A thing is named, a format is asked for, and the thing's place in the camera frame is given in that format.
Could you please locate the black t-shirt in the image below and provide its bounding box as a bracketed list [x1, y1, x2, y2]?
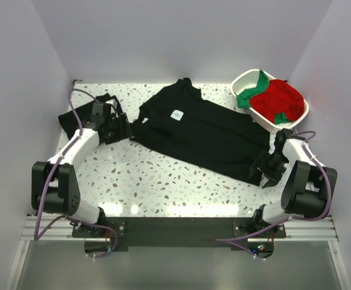
[131, 78, 270, 186]
[58, 93, 123, 139]

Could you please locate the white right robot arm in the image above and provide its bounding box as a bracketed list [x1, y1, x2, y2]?
[246, 129, 338, 236]

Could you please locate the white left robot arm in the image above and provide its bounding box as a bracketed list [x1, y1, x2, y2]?
[31, 94, 132, 224]

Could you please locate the folded black t-shirt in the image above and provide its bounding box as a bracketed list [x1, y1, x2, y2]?
[58, 93, 123, 139]

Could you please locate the red t-shirt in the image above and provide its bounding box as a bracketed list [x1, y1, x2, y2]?
[250, 80, 304, 124]

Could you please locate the green t-shirt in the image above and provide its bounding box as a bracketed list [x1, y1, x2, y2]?
[237, 70, 279, 108]

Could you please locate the white plastic laundry basket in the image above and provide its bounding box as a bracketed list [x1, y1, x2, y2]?
[230, 69, 309, 134]

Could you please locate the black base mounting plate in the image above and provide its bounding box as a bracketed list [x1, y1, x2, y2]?
[71, 216, 287, 257]

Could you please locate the aluminium frame rail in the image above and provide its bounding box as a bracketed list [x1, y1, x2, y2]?
[19, 216, 339, 242]

